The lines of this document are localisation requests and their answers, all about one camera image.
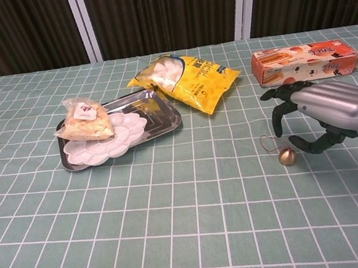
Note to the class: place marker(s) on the clear snack bag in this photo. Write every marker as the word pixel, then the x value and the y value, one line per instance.
pixel 84 125

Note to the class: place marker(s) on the yellow marshmallow bag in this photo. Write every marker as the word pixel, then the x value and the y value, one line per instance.
pixel 198 84

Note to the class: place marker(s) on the white partition post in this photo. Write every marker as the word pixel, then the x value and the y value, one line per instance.
pixel 244 1
pixel 83 24

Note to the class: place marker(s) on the white flower-shaped palette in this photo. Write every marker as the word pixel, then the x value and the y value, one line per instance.
pixel 101 150

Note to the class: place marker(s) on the black and silver right hand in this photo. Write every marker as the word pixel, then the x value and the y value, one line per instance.
pixel 334 102

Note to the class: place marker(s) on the orange cake box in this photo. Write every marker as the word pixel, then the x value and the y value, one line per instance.
pixel 302 63

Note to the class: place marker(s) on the stainless steel tray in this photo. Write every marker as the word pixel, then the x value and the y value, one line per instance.
pixel 164 122

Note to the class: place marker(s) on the green checked tablecloth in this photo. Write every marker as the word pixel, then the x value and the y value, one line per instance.
pixel 191 222

